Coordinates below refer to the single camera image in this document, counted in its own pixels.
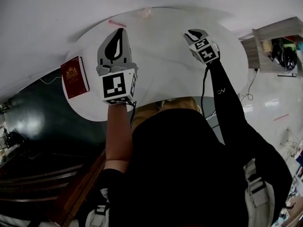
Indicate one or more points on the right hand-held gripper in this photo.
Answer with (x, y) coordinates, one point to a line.
(206, 52)

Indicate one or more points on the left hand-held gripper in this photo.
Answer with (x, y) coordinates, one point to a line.
(113, 85)

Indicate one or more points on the dark red hardcover book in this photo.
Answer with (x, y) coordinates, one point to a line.
(74, 78)

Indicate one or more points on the small pale object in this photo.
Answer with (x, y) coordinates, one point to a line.
(145, 12)

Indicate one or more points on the person's right forearm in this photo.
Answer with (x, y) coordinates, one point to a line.
(225, 98)

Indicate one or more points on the person's left forearm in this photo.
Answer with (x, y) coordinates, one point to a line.
(118, 138)

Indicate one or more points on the round white table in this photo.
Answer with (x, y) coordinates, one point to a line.
(165, 67)

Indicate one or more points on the person's tan trousers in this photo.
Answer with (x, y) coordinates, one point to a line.
(146, 110)

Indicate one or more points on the grey wooden shelf unit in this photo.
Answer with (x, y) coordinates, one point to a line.
(260, 48)

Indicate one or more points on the red tape strip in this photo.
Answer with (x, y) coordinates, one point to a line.
(281, 117)

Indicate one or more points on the person's black shirt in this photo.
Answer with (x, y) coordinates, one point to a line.
(189, 174)

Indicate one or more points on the dark wooden slatted bench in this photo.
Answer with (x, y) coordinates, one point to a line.
(47, 185)

